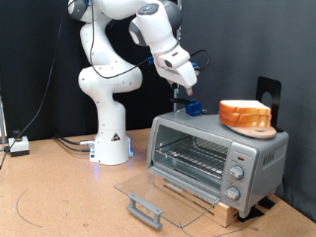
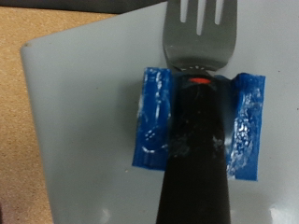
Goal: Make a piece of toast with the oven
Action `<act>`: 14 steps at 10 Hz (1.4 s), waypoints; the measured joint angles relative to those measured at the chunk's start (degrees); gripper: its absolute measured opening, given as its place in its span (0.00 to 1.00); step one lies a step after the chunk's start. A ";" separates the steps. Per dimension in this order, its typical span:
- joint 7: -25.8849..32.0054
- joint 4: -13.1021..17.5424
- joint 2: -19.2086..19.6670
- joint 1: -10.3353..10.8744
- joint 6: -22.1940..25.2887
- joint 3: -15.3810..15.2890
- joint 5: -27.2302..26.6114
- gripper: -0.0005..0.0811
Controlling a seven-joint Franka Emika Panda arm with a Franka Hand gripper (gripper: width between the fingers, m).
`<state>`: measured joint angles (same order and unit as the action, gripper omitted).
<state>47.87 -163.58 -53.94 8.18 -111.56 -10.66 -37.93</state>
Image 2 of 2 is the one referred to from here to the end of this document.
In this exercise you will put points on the silver toaster oven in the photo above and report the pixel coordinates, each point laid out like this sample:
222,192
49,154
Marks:
87,109

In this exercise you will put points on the black backdrop curtain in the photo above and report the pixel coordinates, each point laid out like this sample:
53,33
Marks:
62,3

